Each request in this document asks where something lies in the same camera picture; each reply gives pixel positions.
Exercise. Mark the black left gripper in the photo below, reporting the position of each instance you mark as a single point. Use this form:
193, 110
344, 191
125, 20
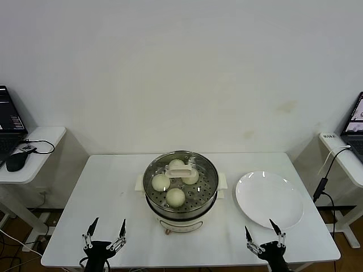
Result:
99, 255

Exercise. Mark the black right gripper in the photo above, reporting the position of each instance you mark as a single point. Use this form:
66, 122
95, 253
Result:
273, 255

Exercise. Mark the black computer mouse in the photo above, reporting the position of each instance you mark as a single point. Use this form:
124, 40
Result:
16, 162

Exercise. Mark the black dongle with sticker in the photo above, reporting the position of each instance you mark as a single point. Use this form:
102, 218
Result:
27, 148

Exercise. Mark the white side table with label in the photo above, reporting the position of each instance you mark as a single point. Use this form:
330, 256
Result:
344, 170

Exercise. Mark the white side table with mouse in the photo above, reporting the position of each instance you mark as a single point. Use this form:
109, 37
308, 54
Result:
42, 141

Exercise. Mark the white round plate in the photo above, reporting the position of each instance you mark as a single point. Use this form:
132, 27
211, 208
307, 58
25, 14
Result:
269, 201

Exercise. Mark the white printed label sticker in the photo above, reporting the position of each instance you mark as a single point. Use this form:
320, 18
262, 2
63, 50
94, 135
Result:
329, 136

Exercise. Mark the stainless steel steamer basket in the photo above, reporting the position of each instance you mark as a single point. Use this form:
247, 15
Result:
198, 204

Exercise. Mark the black laptop with dark screen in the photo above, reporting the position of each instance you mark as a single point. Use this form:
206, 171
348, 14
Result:
8, 113

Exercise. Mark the cream electric cooking pot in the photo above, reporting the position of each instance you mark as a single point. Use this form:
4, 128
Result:
181, 224

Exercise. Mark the white power strip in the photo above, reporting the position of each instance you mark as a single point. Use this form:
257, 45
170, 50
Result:
29, 247

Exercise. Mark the grey laptop with pale screen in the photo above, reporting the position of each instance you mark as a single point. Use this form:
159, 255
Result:
354, 127

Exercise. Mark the glass pot lid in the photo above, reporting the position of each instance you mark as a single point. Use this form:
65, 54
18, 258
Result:
204, 181

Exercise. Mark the white steamed baozi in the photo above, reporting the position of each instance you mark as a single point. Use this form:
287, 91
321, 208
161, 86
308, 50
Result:
175, 198
160, 182
176, 163
190, 180

